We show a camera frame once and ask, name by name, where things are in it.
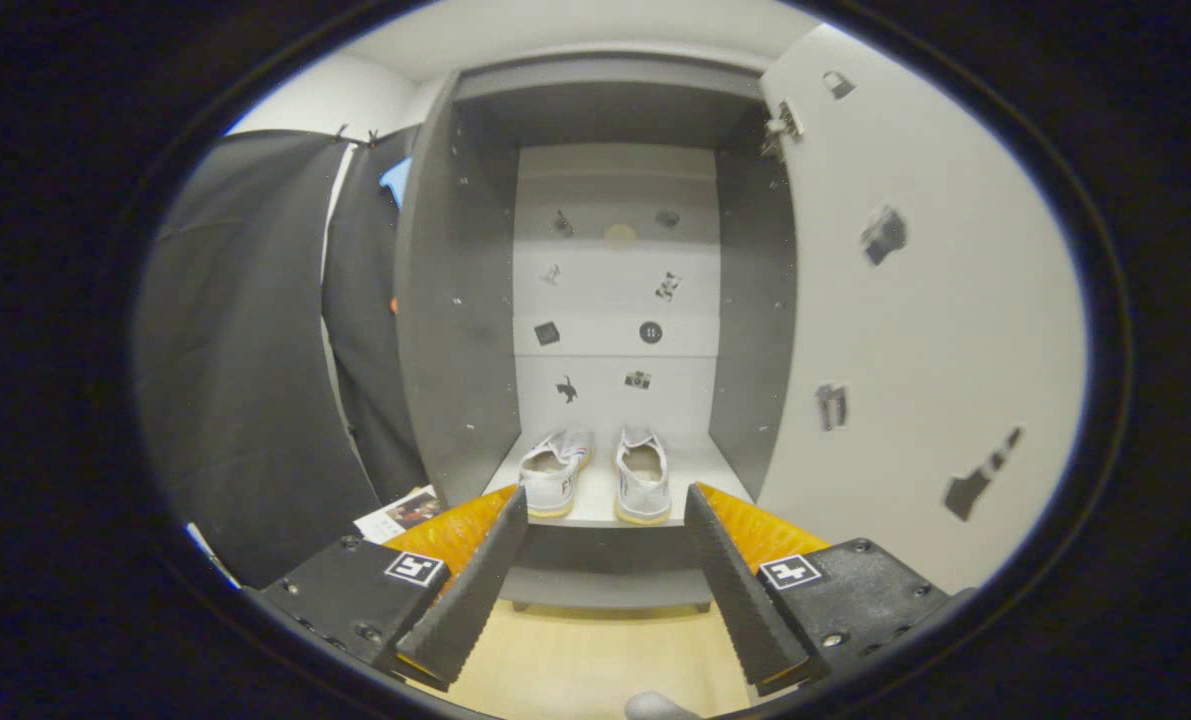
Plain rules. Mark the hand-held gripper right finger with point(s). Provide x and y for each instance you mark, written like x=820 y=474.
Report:
x=740 y=590

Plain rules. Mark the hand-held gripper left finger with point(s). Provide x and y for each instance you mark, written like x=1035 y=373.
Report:
x=470 y=590

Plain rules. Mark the white canvas shoe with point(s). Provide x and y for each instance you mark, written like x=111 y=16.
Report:
x=550 y=480
x=643 y=490

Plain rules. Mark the grey shoe cabinet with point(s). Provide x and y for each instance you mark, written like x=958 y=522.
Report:
x=455 y=350

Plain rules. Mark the light grey shoe cabinet door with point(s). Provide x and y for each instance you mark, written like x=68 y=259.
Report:
x=935 y=300

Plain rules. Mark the white cover book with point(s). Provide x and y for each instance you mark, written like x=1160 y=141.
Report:
x=400 y=513

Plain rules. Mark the blue and white object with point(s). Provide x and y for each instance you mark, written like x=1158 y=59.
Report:
x=210 y=555

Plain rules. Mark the black backdrop cloth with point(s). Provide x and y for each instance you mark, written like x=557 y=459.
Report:
x=235 y=350

